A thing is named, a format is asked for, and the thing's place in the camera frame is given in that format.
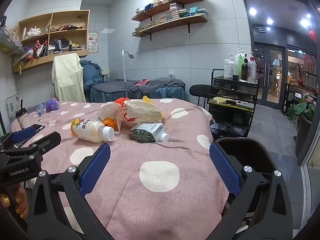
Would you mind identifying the glass double door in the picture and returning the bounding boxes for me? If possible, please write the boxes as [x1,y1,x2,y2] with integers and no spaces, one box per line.
[252,42,287,110]

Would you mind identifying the red mesh net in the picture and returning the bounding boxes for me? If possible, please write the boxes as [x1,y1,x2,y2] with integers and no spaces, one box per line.
[114,97,132,106]

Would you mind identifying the drink cup with straw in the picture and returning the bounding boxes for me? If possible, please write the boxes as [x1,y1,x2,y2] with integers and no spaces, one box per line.
[15,99,28,130]

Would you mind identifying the red cloth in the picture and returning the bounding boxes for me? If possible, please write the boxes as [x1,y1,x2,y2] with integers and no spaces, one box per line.
[127,79,150,87]

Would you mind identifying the white wall sign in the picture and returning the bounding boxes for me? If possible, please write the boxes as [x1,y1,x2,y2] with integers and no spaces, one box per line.
[5,94,20,120]

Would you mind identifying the cluster of toiletry bottles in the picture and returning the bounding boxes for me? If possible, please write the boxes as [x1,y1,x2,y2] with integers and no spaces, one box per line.
[223,46,258,84]

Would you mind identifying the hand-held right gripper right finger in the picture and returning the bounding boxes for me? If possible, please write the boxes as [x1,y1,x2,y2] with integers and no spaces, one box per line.
[209,142,293,240]

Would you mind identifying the wall poster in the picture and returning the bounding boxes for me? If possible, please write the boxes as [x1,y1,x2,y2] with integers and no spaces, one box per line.
[87,31,99,54]

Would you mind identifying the green milk carton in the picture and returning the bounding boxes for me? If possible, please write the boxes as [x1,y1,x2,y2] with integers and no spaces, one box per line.
[129,122,170,143]

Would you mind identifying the yellow white drink bottle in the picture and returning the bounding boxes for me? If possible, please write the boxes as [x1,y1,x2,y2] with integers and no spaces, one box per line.
[71,119,115,143]

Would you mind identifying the person's left hand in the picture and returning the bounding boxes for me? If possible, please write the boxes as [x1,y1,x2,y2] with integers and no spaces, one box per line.
[0,182,29,219]

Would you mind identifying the black round stool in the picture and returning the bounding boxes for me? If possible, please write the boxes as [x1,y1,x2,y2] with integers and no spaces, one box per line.
[189,84,212,107]

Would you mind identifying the purple pouch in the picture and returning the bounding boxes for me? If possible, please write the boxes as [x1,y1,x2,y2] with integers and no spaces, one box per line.
[44,97,60,112]

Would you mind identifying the black trolley cart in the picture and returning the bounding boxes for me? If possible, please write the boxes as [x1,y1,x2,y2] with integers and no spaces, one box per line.
[208,69,259,138]

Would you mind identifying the white floor lamp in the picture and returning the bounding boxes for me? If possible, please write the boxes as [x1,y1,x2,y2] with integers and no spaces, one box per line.
[122,50,135,99]

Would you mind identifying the pale yellow cloth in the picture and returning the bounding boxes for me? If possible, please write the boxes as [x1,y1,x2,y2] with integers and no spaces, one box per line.
[51,53,87,103]

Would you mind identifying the pink polka dot blanket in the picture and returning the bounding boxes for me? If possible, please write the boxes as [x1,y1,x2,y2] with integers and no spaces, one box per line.
[10,98,230,240]

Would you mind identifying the orange peel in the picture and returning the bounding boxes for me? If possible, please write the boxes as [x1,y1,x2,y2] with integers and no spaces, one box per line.
[99,117,118,128]

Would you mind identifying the wooden cubby shelf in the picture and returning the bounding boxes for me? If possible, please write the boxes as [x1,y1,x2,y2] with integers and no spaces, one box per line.
[12,10,90,74]

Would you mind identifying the massage bed with grey cover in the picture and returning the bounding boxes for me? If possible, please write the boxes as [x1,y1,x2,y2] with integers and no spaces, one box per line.
[90,77,187,103]

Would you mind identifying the blue cloth pile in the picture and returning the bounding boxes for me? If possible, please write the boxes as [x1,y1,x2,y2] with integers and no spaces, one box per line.
[80,60,104,90]

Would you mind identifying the green potted plant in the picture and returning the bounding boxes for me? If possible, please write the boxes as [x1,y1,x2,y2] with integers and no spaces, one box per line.
[287,94,316,124]

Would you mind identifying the metal wire rack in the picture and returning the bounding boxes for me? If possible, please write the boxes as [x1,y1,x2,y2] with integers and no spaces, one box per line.
[0,15,25,56]

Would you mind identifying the wall shelves with boxes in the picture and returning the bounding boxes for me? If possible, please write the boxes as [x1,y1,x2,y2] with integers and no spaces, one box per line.
[135,0,209,34]

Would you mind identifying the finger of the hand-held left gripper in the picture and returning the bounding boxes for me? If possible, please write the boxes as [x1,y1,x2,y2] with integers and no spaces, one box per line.
[0,126,36,151]
[15,131,62,156]

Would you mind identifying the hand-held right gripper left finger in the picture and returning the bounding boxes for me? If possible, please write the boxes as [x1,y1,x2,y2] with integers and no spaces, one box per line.
[25,142,112,240]

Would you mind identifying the black trash bin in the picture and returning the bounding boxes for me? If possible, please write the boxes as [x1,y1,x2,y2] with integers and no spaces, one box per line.
[214,137,286,230]

